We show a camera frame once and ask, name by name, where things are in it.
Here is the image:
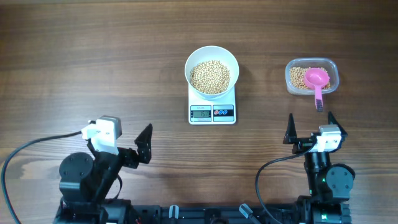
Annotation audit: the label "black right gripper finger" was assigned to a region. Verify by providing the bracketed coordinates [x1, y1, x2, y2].
[283, 113, 298, 144]
[328, 111, 348, 137]

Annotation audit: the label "pink measuring scoop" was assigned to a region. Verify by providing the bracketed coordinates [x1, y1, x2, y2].
[303, 68, 330, 112]

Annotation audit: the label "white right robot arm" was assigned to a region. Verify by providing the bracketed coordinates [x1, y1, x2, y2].
[283, 112, 355, 224]

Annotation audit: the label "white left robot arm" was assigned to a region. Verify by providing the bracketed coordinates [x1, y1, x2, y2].
[53, 124, 153, 224]

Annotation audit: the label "white digital kitchen scale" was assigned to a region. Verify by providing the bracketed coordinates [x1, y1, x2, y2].
[188, 87, 237, 125]

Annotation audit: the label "soybeans in white bowl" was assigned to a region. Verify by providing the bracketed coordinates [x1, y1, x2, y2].
[190, 60, 231, 95]

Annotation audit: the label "white bowl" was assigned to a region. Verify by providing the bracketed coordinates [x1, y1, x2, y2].
[185, 45, 239, 99]

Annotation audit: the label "clear plastic container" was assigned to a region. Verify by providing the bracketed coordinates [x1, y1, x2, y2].
[285, 57, 340, 95]

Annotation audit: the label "pile of soybeans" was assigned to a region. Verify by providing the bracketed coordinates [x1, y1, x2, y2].
[289, 67, 328, 90]

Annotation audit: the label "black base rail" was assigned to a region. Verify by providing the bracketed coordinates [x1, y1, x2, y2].
[128, 204, 307, 224]

